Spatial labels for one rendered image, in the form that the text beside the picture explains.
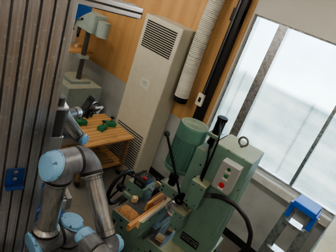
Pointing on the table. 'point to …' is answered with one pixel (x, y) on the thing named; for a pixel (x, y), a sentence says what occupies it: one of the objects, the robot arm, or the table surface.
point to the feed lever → (175, 176)
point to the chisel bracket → (165, 188)
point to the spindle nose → (172, 179)
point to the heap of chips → (128, 212)
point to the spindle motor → (186, 144)
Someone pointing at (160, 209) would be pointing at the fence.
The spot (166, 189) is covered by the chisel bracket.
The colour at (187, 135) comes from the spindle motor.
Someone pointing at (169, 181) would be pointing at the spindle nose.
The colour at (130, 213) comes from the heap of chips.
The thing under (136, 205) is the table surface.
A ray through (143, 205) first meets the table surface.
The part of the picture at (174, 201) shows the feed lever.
